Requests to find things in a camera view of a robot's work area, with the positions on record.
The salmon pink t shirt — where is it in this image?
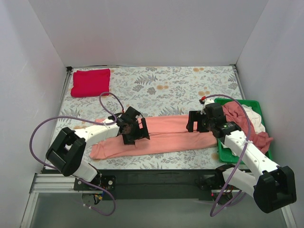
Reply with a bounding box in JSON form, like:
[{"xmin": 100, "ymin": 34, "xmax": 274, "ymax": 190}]
[{"xmin": 89, "ymin": 115, "xmax": 217, "ymax": 160}]

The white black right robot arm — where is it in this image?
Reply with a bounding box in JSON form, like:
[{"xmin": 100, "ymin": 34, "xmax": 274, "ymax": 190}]
[{"xmin": 186, "ymin": 105, "xmax": 297, "ymax": 213}]

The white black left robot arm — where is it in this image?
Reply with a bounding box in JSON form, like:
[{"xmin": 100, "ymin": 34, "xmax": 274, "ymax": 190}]
[{"xmin": 46, "ymin": 116, "xmax": 150, "ymax": 185}]

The dusty rose t shirt in tray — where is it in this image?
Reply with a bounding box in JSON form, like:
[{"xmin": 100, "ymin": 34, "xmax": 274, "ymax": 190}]
[{"xmin": 222, "ymin": 101, "xmax": 273, "ymax": 149}]

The green plastic tray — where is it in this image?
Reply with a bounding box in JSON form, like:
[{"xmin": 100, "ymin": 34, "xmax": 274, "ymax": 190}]
[{"xmin": 215, "ymin": 97, "xmax": 274, "ymax": 164}]

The white t shirt in tray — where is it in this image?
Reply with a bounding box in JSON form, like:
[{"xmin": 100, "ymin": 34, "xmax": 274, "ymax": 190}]
[{"xmin": 241, "ymin": 105, "xmax": 266, "ymax": 157}]

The floral patterned table mat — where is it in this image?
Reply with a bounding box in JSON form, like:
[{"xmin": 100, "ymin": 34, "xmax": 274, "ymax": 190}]
[{"xmin": 52, "ymin": 66, "xmax": 244, "ymax": 169}]

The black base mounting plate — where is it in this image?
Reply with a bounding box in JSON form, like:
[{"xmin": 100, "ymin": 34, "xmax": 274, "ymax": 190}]
[{"xmin": 73, "ymin": 169, "xmax": 244, "ymax": 201}]

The folded red t shirt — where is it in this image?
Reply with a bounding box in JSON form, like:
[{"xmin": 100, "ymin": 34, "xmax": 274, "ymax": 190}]
[{"xmin": 71, "ymin": 69, "xmax": 111, "ymax": 98}]

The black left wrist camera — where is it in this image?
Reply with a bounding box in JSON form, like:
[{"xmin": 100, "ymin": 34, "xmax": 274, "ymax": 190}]
[{"xmin": 121, "ymin": 106, "xmax": 141, "ymax": 122}]

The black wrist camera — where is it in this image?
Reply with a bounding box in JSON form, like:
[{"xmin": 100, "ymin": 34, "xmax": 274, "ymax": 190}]
[
  {"xmin": 204, "ymin": 103, "xmax": 227, "ymax": 124},
  {"xmin": 121, "ymin": 106, "xmax": 141, "ymax": 122}
]

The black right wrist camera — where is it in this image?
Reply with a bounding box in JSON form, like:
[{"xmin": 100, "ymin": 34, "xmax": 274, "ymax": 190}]
[{"xmin": 204, "ymin": 103, "xmax": 227, "ymax": 124}]

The aluminium frame rail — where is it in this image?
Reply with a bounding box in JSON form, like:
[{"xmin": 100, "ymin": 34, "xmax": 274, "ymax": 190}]
[{"xmin": 21, "ymin": 174, "xmax": 296, "ymax": 228}]

